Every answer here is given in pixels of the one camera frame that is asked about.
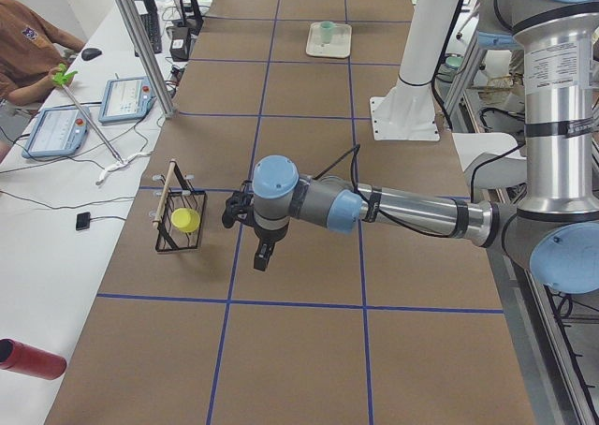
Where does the aluminium frame post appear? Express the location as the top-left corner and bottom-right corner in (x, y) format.
(114, 0), (176, 119)

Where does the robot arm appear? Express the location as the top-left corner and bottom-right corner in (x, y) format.
(248, 0), (598, 294)

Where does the cream rabbit serving tray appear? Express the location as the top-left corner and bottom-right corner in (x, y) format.
(305, 22), (352, 59)

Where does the pale green plastic cup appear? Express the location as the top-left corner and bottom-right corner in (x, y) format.
(319, 21), (336, 45)

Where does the black keyboard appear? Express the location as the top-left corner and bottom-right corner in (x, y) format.
(139, 12), (162, 53)

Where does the metal reacher grabber stick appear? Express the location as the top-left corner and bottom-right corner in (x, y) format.
(51, 64), (152, 186)

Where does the blue teach pendant near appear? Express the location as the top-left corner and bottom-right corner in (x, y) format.
(22, 107), (88, 159)

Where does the black wire cup rack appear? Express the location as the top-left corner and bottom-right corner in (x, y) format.
(152, 159), (207, 254)

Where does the person in brown shirt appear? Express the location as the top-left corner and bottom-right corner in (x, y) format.
(1, 0), (85, 106)

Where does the blue teach pendant far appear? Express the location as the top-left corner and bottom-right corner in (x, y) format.
(98, 77), (155, 125)

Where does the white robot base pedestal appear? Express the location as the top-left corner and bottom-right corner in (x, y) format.
(370, 0), (463, 141)

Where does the red cylindrical bottle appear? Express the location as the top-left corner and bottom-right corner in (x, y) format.
(1, 338), (67, 380)

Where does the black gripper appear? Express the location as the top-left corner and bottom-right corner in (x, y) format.
(254, 225), (288, 271)

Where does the black power adapter box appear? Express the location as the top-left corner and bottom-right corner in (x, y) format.
(169, 27), (191, 62)

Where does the black computer mouse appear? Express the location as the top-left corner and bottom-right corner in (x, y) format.
(80, 48), (102, 61)

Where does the blue teach pendant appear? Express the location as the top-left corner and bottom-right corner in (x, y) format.
(98, 77), (155, 125)
(22, 107), (88, 159)

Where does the yellow plastic cup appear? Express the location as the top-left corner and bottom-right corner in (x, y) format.
(170, 208), (201, 233)

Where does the small black square device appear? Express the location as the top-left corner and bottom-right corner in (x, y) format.
(75, 212), (92, 231)

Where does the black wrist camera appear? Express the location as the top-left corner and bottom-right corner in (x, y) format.
(221, 191), (254, 228)

